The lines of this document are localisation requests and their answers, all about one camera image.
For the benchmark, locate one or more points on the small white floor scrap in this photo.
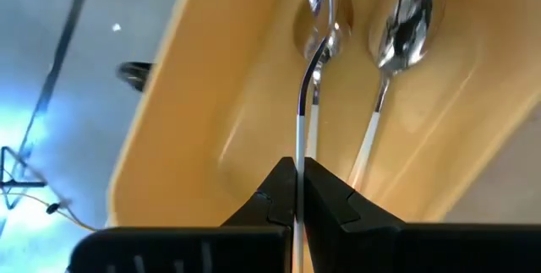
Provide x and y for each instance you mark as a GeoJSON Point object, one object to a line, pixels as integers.
{"type": "Point", "coordinates": [116, 27]}

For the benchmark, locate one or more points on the small black table bracket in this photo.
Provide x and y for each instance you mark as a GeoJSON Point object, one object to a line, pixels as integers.
{"type": "Point", "coordinates": [135, 74]}

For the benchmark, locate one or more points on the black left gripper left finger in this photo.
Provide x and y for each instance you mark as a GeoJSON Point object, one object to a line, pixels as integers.
{"type": "Point", "coordinates": [274, 205]}

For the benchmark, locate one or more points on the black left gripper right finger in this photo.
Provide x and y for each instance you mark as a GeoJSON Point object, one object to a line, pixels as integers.
{"type": "Point", "coordinates": [329, 205]}

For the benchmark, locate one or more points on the black floor stand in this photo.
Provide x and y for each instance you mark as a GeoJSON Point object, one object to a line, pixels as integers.
{"type": "Point", "coordinates": [25, 184]}

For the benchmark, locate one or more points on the yellow plastic bin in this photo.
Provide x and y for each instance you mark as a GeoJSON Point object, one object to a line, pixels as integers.
{"type": "Point", "coordinates": [190, 138]}

